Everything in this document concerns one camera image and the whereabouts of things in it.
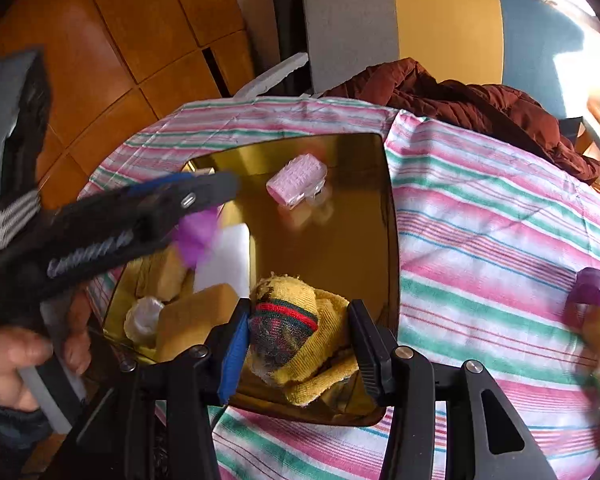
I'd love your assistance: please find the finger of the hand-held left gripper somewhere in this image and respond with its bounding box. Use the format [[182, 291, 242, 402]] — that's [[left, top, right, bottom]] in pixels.
[[80, 170, 241, 242], [40, 220, 181, 302]]

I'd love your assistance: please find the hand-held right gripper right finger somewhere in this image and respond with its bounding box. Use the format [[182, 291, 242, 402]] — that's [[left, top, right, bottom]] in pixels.
[[346, 299, 561, 480]]

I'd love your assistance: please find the yellow striped sock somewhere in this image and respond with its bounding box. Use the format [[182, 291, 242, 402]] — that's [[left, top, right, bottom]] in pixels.
[[247, 272, 373, 408]]

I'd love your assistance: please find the wooden wardrobe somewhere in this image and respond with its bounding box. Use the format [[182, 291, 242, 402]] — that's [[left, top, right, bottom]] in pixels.
[[0, 0, 256, 211]]

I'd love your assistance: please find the striped tablecloth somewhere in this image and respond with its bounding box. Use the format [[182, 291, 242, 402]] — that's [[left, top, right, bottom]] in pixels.
[[77, 96, 600, 480]]

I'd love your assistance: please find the black rolled mat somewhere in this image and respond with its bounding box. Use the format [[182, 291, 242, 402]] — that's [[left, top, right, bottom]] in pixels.
[[270, 0, 311, 96]]

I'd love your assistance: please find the yellow sponge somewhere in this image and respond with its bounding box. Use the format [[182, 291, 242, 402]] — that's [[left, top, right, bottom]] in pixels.
[[577, 305, 600, 361], [155, 283, 241, 363], [135, 247, 191, 303]]

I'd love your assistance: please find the grey yellow blue chair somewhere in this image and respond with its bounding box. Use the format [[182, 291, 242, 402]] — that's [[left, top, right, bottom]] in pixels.
[[232, 0, 600, 161]]

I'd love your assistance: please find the person's left hand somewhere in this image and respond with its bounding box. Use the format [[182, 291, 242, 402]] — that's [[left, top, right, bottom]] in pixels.
[[0, 290, 93, 411]]

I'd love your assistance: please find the pink hair roller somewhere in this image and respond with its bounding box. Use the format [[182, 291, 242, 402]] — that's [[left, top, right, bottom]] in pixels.
[[266, 153, 328, 207]]

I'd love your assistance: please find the gold tin box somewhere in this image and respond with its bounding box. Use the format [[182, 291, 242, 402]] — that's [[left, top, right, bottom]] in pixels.
[[101, 132, 401, 428]]

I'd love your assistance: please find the small cardboard box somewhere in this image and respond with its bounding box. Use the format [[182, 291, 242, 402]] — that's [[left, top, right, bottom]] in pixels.
[[194, 224, 252, 301]]

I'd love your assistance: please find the clear plastic bag bundle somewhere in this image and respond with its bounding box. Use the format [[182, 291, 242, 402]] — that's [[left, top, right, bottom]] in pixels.
[[124, 296, 166, 348]]

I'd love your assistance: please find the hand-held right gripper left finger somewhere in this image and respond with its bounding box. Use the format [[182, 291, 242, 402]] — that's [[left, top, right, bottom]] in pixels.
[[50, 297, 253, 480]]

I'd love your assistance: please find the brown quilted jacket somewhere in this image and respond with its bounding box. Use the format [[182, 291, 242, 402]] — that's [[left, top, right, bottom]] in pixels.
[[320, 57, 600, 185]]

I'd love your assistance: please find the person's left forearm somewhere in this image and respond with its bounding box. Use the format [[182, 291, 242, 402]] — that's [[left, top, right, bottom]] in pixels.
[[0, 385, 51, 461]]

